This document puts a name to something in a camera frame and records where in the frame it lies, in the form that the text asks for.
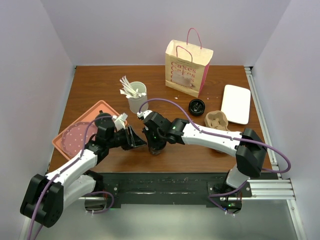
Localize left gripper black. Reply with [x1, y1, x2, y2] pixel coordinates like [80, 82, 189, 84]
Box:
[106, 125, 146, 150]

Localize dark translucent plastic cup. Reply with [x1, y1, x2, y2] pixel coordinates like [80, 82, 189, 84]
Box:
[148, 144, 166, 156]

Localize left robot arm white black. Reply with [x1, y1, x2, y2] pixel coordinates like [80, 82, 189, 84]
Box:
[20, 115, 147, 228]

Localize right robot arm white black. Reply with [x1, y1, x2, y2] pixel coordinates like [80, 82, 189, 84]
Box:
[137, 110, 267, 197]

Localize white cylindrical holder cup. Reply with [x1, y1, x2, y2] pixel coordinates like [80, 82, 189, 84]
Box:
[128, 81, 148, 114]

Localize black cup lid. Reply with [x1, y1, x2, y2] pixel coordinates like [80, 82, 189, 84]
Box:
[188, 98, 206, 117]

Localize salmon pink plastic tray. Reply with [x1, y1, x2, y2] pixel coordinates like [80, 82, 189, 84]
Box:
[52, 100, 120, 161]

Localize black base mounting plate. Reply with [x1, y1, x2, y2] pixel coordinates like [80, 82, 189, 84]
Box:
[79, 172, 251, 210]

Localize brown pulp cup carrier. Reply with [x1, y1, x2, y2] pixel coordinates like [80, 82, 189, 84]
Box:
[204, 110, 229, 131]

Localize pink dotted plate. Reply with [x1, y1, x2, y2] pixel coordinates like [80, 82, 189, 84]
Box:
[61, 122, 98, 158]

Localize white rectangular plate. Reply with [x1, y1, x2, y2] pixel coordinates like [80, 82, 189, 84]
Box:
[221, 84, 251, 125]

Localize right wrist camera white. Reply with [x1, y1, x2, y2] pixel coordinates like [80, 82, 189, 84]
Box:
[136, 110, 152, 120]

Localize paper bag with pink handles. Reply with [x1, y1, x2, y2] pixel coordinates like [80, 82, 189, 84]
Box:
[165, 39, 214, 98]

